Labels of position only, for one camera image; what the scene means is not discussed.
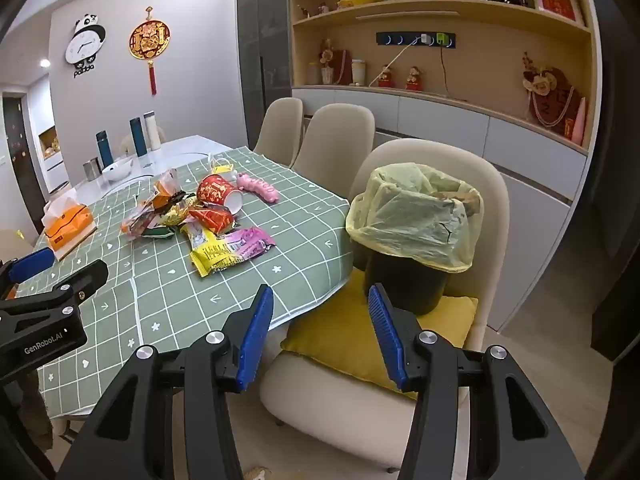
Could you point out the white low cabinet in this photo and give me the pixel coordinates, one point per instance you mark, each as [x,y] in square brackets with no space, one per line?
[440,120]

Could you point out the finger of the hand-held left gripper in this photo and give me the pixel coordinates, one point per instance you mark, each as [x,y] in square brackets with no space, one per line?
[85,275]
[32,262]

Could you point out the wooden wall shelf unit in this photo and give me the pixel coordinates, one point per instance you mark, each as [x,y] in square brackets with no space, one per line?
[480,70]

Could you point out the pink snack packet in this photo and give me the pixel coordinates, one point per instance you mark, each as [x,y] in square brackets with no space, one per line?
[260,189]

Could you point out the white round turntable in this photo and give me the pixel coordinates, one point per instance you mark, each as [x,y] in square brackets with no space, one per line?
[150,167]

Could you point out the yellow seat cushion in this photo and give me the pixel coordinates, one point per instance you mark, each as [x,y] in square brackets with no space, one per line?
[345,340]

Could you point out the red snack wrapper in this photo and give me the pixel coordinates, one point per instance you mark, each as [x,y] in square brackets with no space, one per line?
[212,218]

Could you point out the purple snack wrapper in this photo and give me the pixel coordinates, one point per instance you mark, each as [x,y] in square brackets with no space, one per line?
[247,242]

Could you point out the black power strip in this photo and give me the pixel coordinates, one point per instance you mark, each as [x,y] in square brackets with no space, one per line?
[400,39]

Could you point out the tall teal thermos bottle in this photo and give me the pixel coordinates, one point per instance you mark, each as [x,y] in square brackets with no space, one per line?
[137,137]

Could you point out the short teal thermos bottle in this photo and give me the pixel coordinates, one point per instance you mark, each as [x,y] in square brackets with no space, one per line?
[103,150]

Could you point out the black trash bin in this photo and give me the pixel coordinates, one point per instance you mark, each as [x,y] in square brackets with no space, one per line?
[405,285]

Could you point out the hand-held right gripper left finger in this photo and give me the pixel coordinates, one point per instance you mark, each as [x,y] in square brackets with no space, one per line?
[257,340]

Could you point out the small red figurine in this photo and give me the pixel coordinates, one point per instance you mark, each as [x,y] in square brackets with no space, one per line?
[386,77]
[412,79]

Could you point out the clear storage jar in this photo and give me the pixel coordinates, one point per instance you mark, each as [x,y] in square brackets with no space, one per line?
[313,74]

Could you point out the red gold wall ornament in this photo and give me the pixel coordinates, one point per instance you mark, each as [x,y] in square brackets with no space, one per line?
[148,40]

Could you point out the dark brown door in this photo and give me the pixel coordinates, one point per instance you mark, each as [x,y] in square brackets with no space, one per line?
[22,160]

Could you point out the yellow toy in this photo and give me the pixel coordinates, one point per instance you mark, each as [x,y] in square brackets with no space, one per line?
[357,0]

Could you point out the brown handbag with flowers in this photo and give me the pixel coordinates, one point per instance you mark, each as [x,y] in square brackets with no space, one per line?
[555,105]

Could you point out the steel cup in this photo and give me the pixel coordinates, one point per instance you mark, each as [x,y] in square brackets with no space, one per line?
[92,169]

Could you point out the red paper cup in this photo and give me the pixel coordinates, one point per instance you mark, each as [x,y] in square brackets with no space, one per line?
[215,191]

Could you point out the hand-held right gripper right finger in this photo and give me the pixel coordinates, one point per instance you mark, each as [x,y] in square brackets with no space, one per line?
[385,340]

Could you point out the white tumbler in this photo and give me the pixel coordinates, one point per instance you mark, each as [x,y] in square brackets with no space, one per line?
[358,72]

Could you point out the white bowl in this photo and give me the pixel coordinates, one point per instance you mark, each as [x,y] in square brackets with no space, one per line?
[117,172]

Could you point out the clear packet with yellow label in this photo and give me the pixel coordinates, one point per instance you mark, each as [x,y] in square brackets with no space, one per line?
[223,166]

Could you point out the white thermos bottle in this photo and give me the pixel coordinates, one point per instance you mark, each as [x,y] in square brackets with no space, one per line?
[152,132]

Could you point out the orange tissue pack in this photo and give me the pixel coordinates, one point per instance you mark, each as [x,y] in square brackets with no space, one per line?
[70,222]

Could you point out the flower vase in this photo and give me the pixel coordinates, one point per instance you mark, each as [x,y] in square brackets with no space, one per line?
[327,57]

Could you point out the yellow bin liner bag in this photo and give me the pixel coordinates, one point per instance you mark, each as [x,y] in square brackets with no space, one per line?
[415,220]

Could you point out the dark red bag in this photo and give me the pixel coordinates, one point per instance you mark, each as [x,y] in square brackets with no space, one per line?
[342,67]

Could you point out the green checked tablecloth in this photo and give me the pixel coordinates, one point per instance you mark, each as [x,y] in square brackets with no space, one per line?
[280,270]

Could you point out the panda wall clock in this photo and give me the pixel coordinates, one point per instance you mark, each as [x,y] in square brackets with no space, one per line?
[82,47]

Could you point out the tiny pink shelf figure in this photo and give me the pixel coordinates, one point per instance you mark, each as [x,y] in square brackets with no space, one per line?
[324,8]

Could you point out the red framed picture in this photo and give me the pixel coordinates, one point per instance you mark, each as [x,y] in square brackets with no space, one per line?
[557,1]

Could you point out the pile of snack wrappers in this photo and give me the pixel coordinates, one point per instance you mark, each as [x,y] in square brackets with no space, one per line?
[210,260]

